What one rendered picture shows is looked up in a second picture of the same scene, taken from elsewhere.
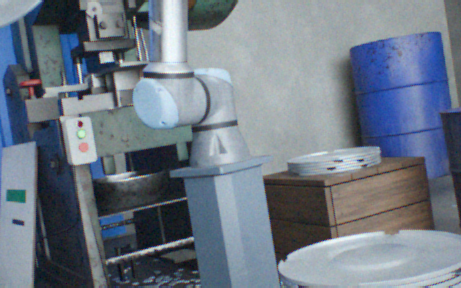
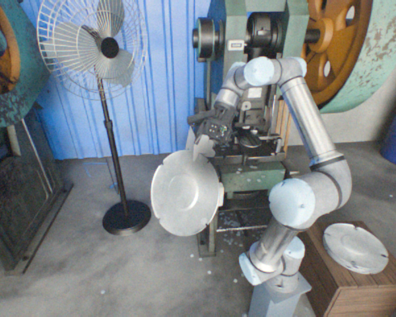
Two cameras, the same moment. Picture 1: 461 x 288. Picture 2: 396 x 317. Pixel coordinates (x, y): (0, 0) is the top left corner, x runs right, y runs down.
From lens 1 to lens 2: 118 cm
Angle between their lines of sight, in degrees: 37
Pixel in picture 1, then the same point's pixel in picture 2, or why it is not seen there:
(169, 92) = (259, 277)
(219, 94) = (292, 265)
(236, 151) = (290, 288)
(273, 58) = not seen: hidden behind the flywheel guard
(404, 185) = (391, 292)
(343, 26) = not seen: outside the picture
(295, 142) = (346, 118)
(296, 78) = not seen: hidden behind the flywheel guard
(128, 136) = (243, 184)
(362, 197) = (359, 294)
